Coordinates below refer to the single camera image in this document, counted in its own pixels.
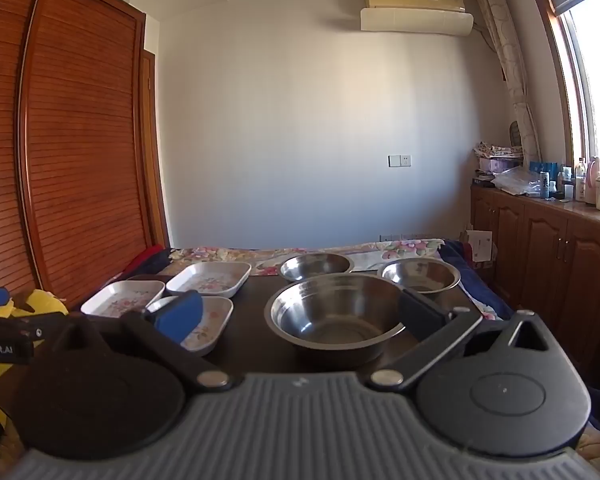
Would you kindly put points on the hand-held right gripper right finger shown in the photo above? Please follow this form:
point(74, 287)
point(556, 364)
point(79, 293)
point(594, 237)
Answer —
point(422, 317)

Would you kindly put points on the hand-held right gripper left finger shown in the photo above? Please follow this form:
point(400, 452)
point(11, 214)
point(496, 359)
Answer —
point(180, 317)

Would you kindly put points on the white floral plate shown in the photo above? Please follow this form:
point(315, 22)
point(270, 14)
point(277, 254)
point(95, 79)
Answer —
point(210, 280)
point(125, 297)
point(212, 317)

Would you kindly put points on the small steel bowl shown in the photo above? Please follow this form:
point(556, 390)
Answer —
point(420, 275)
point(315, 266)

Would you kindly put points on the large steel bowl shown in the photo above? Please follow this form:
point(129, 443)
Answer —
point(330, 320)

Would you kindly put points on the yellow plush toy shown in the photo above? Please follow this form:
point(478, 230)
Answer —
point(45, 305)

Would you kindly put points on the navy bedding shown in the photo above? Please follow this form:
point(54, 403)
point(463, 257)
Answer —
point(475, 285)

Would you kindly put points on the red and navy clothes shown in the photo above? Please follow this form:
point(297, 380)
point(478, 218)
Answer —
point(145, 260)

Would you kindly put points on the floral bedspread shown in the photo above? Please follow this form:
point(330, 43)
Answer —
point(380, 252)

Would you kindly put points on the white paper bag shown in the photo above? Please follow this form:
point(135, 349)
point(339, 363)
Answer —
point(480, 246)

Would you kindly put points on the wooden cabinet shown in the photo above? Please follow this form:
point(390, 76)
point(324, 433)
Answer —
point(555, 250)

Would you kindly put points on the wooden slatted wardrobe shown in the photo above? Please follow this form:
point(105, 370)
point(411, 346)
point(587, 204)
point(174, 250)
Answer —
point(80, 160)

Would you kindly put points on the clear plastic bag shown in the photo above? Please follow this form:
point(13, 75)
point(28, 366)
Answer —
point(517, 180)

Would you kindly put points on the purple box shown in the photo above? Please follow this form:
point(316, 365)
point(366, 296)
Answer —
point(497, 165)

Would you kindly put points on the woven fan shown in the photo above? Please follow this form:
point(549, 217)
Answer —
point(515, 132)

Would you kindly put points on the white bottle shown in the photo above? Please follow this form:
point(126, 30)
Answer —
point(581, 182)

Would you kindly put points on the pink bottle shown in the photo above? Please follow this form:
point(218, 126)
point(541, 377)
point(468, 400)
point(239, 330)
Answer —
point(593, 180)

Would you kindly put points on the patterned curtain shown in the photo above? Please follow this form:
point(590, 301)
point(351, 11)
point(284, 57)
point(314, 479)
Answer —
point(512, 60)

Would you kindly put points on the window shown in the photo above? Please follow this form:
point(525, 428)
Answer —
point(597, 85)

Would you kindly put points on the low wall socket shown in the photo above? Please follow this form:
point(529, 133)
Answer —
point(395, 236)

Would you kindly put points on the white wall switch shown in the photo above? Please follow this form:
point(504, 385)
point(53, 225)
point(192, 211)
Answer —
point(399, 160)

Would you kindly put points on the wall air conditioner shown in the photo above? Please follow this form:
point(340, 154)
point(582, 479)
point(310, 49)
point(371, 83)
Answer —
point(415, 10)

